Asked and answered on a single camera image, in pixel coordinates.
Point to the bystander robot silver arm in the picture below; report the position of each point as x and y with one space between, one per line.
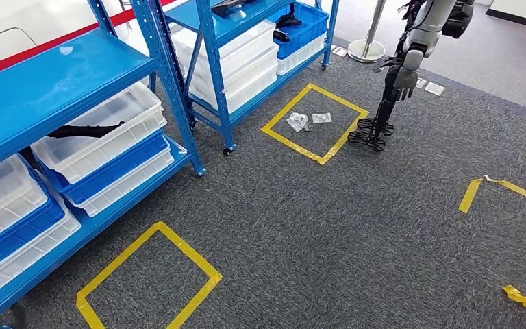
428 27

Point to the black bracket part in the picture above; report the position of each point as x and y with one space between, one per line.
281 35
81 131
288 20

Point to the blue metal shelf rack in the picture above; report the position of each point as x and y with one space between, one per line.
40 91
217 91

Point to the crumpled clear plastic wrap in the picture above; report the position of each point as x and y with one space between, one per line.
298 121

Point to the small clear plastic bag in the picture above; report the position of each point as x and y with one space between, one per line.
322 118

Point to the silver stanchion post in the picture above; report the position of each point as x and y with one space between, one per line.
367 50

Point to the bystander robot grey hand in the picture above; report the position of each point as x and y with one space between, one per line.
406 84

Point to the black plastic car part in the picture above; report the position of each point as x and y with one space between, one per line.
229 7

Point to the white floor card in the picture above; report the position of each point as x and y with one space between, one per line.
435 89
421 83
339 51

